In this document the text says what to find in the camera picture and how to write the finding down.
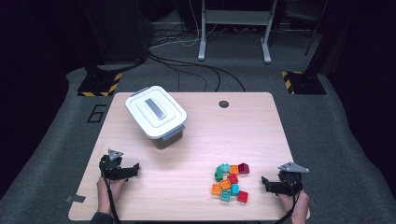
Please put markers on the teal toy building block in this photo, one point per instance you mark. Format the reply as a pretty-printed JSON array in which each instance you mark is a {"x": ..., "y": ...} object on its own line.
[
  {"x": 224, "y": 168},
  {"x": 225, "y": 195},
  {"x": 235, "y": 189}
]

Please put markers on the white box lid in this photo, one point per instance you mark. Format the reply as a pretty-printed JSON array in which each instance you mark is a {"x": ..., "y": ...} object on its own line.
[{"x": 155, "y": 112}]

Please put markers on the grey tape piece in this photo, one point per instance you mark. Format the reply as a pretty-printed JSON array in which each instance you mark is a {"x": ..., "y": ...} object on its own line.
[{"x": 75, "y": 198}]

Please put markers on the black equipment case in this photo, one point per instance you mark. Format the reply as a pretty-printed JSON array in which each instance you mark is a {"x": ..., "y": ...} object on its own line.
[{"x": 121, "y": 31}]

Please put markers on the white metal desk frame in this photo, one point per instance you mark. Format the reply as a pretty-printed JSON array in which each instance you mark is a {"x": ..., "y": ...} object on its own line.
[{"x": 202, "y": 46}]

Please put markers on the dark red toy building block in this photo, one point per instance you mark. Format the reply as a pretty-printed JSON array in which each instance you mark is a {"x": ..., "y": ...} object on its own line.
[{"x": 243, "y": 168}]

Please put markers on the person's left hand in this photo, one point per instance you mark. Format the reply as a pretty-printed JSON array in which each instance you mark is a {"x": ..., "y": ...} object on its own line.
[{"x": 106, "y": 193}]

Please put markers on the green toy building block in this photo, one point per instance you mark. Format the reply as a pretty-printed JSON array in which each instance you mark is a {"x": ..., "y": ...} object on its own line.
[{"x": 219, "y": 173}]

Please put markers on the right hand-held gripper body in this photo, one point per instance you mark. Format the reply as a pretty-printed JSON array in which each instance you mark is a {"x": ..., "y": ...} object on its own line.
[{"x": 291, "y": 183}]

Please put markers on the black stand base striped edge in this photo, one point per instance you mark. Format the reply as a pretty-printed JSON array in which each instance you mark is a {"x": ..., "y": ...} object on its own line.
[
  {"x": 96, "y": 84},
  {"x": 306, "y": 83}
]

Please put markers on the person's right hand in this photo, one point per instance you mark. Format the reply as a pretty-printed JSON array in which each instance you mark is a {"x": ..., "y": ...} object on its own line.
[{"x": 299, "y": 208}]

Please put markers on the clear brown storage box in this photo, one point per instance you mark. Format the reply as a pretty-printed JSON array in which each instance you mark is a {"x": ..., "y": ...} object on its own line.
[{"x": 165, "y": 143}]

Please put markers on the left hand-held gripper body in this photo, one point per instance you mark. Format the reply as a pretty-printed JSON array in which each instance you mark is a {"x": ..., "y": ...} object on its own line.
[{"x": 110, "y": 166}]

